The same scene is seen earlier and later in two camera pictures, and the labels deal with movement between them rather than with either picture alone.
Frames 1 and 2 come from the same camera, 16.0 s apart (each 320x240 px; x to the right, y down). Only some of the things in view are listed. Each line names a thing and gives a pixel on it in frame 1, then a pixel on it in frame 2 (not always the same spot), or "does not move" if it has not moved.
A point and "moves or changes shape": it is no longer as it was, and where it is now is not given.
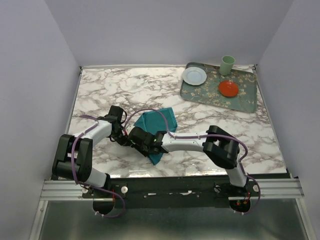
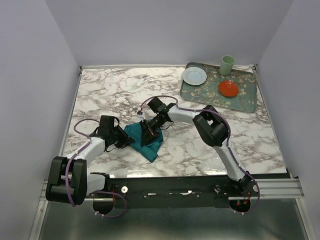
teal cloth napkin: x=152 y=121 moves or changes shape
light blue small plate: x=194 y=76 does not move
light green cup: x=226 y=64 does not move
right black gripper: x=144 y=153 -> x=148 y=134
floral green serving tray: x=246 y=98 does not move
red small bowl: x=228 y=88 does not move
